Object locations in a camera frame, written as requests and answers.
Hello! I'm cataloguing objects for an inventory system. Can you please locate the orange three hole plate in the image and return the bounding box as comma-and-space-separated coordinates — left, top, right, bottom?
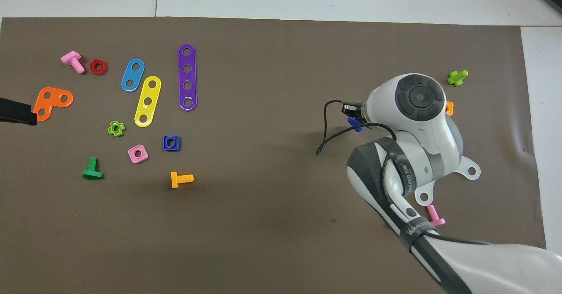
33, 87, 74, 122

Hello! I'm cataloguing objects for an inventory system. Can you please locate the pink plastic screw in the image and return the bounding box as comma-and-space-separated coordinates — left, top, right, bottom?
60, 50, 86, 74
427, 204, 447, 228

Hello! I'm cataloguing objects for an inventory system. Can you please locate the green plastic screw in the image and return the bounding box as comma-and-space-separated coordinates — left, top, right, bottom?
82, 157, 104, 180

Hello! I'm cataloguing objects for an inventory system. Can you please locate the lime green cross screw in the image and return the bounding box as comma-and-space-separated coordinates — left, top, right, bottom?
447, 70, 469, 87

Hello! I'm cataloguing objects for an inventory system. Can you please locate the blue two hole plate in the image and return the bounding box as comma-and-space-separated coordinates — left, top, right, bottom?
121, 58, 145, 93

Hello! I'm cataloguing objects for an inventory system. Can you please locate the pink square nut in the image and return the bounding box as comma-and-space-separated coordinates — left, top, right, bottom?
128, 144, 149, 164

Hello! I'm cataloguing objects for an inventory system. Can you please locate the white curved hole plate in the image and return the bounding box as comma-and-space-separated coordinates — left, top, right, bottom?
415, 156, 481, 207

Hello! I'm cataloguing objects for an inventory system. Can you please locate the yellow three hole plate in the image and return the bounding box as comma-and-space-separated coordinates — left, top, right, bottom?
134, 75, 162, 128

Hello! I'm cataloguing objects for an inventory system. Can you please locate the brown paper mat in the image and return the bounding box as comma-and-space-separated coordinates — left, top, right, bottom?
0, 17, 547, 294

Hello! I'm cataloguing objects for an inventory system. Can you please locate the purple four hole plate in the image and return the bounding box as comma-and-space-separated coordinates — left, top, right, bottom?
178, 44, 198, 111

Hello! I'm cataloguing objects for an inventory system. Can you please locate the orange plastic screw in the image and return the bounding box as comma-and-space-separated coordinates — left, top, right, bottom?
170, 171, 195, 189

